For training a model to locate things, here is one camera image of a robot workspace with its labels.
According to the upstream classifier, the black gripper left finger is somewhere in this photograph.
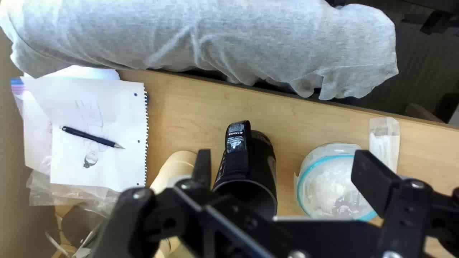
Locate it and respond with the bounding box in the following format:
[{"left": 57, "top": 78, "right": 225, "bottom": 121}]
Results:
[{"left": 192, "top": 148, "right": 212, "bottom": 191}]

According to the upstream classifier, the black mug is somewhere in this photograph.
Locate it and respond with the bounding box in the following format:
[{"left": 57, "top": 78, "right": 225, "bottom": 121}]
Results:
[{"left": 212, "top": 119, "right": 279, "bottom": 221}]

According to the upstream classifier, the tan jar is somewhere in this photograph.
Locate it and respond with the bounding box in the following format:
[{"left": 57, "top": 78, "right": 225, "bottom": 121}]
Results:
[{"left": 149, "top": 149, "right": 197, "bottom": 258}]

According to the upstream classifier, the white spiral notebook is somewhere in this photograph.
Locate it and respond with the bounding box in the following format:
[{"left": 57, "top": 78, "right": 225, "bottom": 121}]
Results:
[{"left": 19, "top": 76, "right": 149, "bottom": 190}]

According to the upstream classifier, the clear container teal rim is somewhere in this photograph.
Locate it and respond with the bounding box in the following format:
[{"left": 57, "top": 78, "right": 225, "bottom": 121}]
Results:
[{"left": 292, "top": 142, "right": 378, "bottom": 224}]

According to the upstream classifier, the clear plastic cup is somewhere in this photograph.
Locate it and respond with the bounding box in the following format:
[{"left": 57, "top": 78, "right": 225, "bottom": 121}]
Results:
[{"left": 367, "top": 115, "right": 401, "bottom": 174}]

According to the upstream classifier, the grey cloth garment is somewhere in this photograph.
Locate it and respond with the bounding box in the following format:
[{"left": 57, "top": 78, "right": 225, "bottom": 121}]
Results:
[{"left": 0, "top": 0, "right": 400, "bottom": 104}]

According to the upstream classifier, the dark pen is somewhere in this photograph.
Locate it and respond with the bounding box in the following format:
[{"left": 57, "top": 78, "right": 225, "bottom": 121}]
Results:
[{"left": 60, "top": 125, "right": 126, "bottom": 151}]

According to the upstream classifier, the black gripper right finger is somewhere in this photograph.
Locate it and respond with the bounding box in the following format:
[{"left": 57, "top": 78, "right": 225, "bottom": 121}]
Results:
[{"left": 349, "top": 149, "right": 401, "bottom": 220}]

